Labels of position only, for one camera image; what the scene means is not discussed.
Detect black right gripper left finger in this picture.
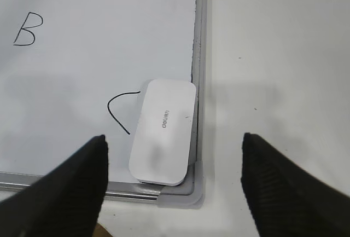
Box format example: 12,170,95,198
1,135,109,236

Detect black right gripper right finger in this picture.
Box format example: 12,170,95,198
241,133,349,236

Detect white rectangular whiteboard eraser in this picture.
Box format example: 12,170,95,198
129,79,196,186

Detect whiteboard with aluminium frame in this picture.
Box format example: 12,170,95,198
1,0,207,209

